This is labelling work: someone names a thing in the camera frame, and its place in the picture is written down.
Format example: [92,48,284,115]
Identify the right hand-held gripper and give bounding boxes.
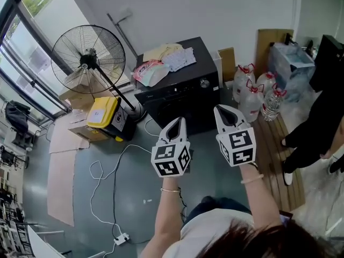
[213,104,256,168]

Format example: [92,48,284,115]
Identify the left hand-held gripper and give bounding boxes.
[150,117,192,177]

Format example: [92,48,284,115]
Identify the black washing machine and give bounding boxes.
[133,36,221,137]

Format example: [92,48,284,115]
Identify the person's right forearm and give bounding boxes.
[238,162,284,230]

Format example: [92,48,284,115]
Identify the person's left forearm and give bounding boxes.
[139,175,186,258]

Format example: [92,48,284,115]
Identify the clear water jug red cap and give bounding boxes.
[232,63,256,102]
[238,78,266,123]
[261,83,288,122]
[256,70,278,94]

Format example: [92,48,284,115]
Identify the white panel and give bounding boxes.
[211,49,224,87]

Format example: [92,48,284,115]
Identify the wooden slat platform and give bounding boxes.
[252,113,306,212]

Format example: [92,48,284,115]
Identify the small cardboard sheet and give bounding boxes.
[218,47,237,82]

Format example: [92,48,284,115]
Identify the pink detergent pouch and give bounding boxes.
[132,59,170,88]

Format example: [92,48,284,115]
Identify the black bin with yellow lid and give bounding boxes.
[86,96,137,142]

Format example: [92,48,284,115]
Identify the tall cardboard sheet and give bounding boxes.
[254,28,295,78]

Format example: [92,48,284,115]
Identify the beige cloth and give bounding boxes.
[142,42,186,64]

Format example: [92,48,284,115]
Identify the clear plastic storage box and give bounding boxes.
[268,41,316,103]

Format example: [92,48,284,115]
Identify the person's dark trousers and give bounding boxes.
[187,196,252,221]

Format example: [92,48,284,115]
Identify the flat cardboard box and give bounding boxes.
[68,124,113,144]

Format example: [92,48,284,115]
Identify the stack of cardboard boxes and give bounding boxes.
[58,70,120,111]

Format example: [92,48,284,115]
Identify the person's white shirt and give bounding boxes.
[162,207,269,258]

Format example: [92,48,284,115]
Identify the white power strip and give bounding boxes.
[113,232,131,246]

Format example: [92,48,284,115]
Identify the cardboard sheets on floor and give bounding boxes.
[46,111,91,228]

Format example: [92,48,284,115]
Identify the black hanging jacket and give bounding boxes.
[4,100,31,134]

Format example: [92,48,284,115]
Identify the white table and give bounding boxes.
[26,225,67,258]

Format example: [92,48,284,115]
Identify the black metal rack clutter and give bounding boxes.
[0,133,37,258]

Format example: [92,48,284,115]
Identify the pale bangle bracelet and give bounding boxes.
[240,173,266,185]

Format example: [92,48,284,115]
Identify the black floor cable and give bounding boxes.
[112,168,151,246]

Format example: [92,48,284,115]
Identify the white power cable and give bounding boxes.
[89,117,162,241]

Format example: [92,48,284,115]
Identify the grey metal wall bar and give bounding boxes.
[106,12,138,60]

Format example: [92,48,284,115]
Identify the black pedestal fan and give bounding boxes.
[51,24,148,123]

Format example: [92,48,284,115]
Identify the black window frame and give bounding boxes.
[0,0,74,119]

